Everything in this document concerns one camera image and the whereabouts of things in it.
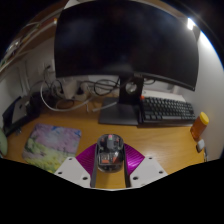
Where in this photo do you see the white cable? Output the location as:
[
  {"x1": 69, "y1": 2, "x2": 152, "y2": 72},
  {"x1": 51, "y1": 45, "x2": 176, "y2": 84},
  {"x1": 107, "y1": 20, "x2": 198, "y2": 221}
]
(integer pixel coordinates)
[{"x1": 39, "y1": 79, "x2": 101, "y2": 113}]

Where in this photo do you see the transparent computer mouse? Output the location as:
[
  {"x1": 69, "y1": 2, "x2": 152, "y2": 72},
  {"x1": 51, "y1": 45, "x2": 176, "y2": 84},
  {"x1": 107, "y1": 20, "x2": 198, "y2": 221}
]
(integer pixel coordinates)
[{"x1": 96, "y1": 133, "x2": 126, "y2": 173}]

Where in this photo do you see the grey earbuds case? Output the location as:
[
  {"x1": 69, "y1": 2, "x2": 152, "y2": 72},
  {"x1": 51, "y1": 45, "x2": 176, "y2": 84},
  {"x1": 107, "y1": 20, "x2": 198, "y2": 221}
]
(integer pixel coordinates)
[{"x1": 195, "y1": 138, "x2": 206, "y2": 153}]

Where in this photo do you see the white light bar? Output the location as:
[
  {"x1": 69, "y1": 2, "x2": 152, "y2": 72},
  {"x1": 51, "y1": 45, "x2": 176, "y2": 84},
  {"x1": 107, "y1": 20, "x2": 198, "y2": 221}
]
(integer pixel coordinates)
[{"x1": 186, "y1": 17, "x2": 196, "y2": 31}]

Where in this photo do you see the grey pen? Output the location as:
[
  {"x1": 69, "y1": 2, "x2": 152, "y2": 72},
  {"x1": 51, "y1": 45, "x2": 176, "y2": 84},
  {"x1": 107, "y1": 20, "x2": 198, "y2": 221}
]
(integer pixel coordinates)
[{"x1": 203, "y1": 146, "x2": 209, "y2": 163}]

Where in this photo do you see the flower print mouse pad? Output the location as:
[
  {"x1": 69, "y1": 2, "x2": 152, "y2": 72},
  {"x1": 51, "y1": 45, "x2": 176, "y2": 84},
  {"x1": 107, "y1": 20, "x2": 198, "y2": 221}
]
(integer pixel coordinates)
[{"x1": 22, "y1": 123, "x2": 83, "y2": 174}]

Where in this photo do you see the black box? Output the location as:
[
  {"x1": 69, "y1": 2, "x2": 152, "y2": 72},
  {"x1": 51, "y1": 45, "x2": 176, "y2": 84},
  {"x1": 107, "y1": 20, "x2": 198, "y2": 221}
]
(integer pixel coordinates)
[{"x1": 1, "y1": 94, "x2": 43, "y2": 136}]

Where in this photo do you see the white power strip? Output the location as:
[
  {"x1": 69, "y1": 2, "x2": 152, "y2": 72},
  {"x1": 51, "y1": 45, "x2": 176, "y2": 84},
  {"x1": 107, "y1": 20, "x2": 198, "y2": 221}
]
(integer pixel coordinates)
[{"x1": 59, "y1": 81, "x2": 91, "y2": 101}]

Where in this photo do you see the silver mini computer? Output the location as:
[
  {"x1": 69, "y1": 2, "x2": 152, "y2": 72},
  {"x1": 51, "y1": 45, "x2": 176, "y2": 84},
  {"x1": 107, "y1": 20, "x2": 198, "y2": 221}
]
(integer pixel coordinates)
[{"x1": 11, "y1": 96, "x2": 31, "y2": 123}]

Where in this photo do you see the black cable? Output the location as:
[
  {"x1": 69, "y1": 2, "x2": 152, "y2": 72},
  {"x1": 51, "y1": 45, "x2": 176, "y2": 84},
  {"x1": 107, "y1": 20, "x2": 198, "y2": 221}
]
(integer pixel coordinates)
[{"x1": 78, "y1": 79, "x2": 121, "y2": 98}]

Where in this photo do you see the black keyboard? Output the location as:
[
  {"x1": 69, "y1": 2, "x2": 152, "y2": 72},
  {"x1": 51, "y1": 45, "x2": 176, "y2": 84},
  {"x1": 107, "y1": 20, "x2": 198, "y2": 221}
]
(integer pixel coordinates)
[{"x1": 138, "y1": 95, "x2": 198, "y2": 126}]

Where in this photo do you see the black computer monitor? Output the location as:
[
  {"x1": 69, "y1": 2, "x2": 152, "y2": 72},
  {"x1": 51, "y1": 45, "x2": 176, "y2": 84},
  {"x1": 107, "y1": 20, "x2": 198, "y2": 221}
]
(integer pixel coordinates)
[{"x1": 53, "y1": 0, "x2": 200, "y2": 127}]

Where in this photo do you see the green watering can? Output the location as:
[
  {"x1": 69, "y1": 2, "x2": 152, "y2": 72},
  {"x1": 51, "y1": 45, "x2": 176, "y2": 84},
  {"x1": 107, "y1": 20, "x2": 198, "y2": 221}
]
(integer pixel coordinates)
[{"x1": 0, "y1": 128, "x2": 8, "y2": 158}]

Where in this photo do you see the orange jar with yellow lid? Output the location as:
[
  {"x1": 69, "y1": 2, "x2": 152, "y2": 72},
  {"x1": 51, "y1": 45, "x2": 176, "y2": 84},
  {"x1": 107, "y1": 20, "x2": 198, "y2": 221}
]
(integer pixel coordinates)
[{"x1": 189, "y1": 111, "x2": 211, "y2": 141}]

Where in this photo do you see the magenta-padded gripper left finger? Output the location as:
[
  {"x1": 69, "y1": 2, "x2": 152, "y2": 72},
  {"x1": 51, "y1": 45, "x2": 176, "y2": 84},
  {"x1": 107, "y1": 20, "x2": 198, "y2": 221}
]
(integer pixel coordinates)
[{"x1": 54, "y1": 143, "x2": 99, "y2": 189}]

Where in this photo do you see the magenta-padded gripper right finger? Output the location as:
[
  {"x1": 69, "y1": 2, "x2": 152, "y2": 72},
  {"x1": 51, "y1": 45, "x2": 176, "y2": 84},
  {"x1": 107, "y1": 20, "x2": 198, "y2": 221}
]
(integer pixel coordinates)
[{"x1": 123, "y1": 143, "x2": 169, "y2": 189}]

